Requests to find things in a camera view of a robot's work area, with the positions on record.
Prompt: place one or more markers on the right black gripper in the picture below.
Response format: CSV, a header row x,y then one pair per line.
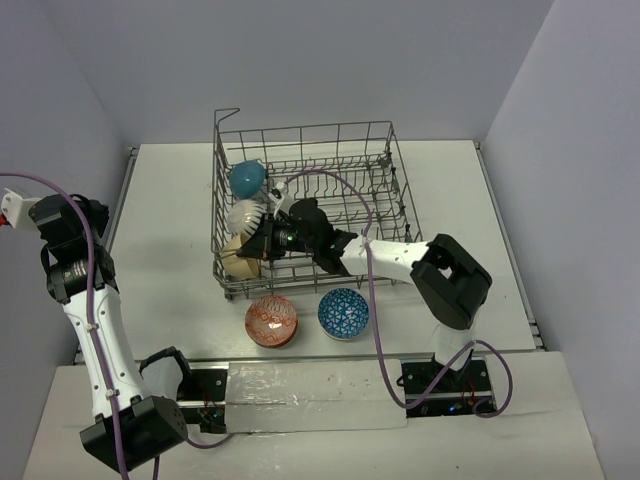
x,y
262,245

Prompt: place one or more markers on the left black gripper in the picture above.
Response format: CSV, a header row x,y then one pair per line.
x,y
38,215

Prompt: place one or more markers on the yellow bowl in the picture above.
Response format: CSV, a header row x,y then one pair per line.
x,y
236,266

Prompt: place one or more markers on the plain blue bowl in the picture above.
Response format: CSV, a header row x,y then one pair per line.
x,y
247,178

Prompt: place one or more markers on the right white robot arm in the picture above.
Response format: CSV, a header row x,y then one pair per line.
x,y
451,282

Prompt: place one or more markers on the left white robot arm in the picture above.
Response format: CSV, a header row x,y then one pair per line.
x,y
136,417

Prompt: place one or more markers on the red patterned bowl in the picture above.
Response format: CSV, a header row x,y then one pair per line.
x,y
271,321

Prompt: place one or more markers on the blue patterned bowl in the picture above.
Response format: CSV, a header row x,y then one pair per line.
x,y
343,314

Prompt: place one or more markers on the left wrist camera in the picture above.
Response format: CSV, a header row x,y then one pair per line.
x,y
15,207

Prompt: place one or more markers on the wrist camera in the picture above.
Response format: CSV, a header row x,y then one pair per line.
x,y
282,200
15,207

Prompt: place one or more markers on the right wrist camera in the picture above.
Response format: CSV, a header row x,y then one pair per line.
x,y
282,200

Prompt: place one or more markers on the grey wire dish rack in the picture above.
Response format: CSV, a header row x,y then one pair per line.
x,y
355,170

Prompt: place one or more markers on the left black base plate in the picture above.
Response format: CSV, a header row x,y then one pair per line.
x,y
201,398

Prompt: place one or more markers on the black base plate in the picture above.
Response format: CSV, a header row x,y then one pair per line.
x,y
201,398
456,394

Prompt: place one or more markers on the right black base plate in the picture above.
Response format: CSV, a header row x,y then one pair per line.
x,y
456,394

